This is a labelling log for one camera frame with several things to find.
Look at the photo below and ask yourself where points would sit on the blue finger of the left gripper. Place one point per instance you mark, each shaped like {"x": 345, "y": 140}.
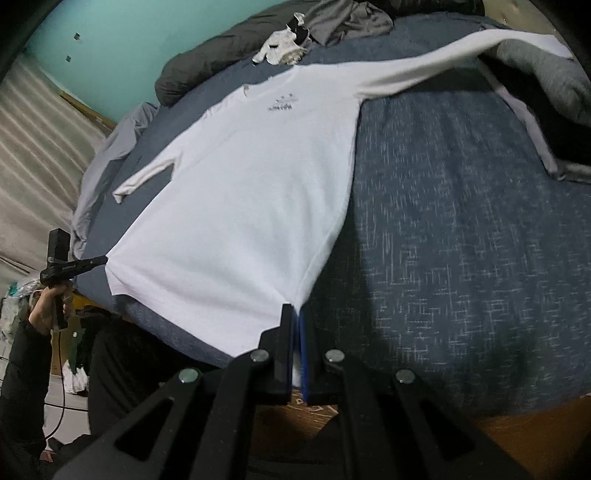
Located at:
{"x": 87, "y": 265}

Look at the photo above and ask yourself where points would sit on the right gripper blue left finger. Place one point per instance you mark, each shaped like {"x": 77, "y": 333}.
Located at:
{"x": 197, "y": 426}

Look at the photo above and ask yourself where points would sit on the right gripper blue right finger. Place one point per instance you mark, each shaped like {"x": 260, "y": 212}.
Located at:
{"x": 395, "y": 425}

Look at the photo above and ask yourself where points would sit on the white long sleeve shirt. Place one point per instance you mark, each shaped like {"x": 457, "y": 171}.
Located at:
{"x": 258, "y": 194}

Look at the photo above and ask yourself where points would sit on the folded grey clothes stack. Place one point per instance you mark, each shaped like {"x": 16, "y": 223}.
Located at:
{"x": 550, "y": 95}

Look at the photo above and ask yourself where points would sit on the person's left hand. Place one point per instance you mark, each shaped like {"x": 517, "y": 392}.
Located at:
{"x": 43, "y": 313}

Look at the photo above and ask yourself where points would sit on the striped beige curtain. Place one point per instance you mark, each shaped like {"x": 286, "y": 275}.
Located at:
{"x": 46, "y": 146}

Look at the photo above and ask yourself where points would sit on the light grey blanket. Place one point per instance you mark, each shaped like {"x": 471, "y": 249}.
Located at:
{"x": 103, "y": 169}

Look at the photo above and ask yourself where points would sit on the navy blue bed sheet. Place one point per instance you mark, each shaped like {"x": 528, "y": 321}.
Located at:
{"x": 459, "y": 256}

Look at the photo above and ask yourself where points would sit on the dark grey rolled duvet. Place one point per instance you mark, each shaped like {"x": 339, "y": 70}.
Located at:
{"x": 187, "y": 70}

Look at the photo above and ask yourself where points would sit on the white black trimmed garment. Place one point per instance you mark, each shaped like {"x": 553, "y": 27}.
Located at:
{"x": 287, "y": 46}

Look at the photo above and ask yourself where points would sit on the grey crumpled garment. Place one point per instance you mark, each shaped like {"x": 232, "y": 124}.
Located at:
{"x": 330, "y": 22}

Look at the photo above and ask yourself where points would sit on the cream tufted headboard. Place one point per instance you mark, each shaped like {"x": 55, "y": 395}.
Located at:
{"x": 520, "y": 15}

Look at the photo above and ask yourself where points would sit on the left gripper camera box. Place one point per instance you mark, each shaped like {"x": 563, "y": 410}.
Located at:
{"x": 58, "y": 247}

